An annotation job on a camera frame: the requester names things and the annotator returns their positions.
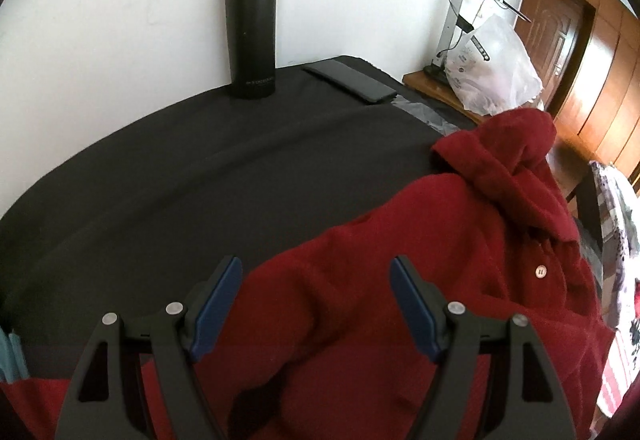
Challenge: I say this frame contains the red knit sweater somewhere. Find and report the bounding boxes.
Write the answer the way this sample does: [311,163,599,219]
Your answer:
[0,109,621,440]

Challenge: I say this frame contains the wooden side table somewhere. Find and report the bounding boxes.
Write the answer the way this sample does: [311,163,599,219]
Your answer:
[402,70,493,125]

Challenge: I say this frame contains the white plastic bag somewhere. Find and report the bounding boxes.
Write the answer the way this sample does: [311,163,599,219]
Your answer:
[444,14,545,117]

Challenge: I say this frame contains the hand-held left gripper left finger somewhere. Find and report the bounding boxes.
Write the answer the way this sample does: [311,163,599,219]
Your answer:
[54,255,244,440]

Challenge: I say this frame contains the wooden door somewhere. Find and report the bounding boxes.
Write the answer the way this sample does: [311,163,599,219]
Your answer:
[517,0,598,121]

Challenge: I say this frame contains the metal folding stand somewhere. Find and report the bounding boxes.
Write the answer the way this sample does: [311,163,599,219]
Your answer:
[424,0,532,84]

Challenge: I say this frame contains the black thermos bottle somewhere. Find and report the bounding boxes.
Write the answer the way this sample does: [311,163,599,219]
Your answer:
[223,0,278,100]

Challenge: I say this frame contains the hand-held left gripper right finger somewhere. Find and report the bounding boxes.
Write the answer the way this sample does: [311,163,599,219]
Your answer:
[389,255,588,440]

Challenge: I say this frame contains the patterned floral cloth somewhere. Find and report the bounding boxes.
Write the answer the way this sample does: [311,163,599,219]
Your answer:
[589,160,640,421]

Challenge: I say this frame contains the grey tape strip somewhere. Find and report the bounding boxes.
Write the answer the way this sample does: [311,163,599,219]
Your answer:
[392,93,476,136]

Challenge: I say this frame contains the black flat case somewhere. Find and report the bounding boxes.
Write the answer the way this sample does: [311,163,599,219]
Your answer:
[303,62,399,105]

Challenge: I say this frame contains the wooden wardrobe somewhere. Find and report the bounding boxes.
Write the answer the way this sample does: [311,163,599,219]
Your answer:
[525,0,640,193]

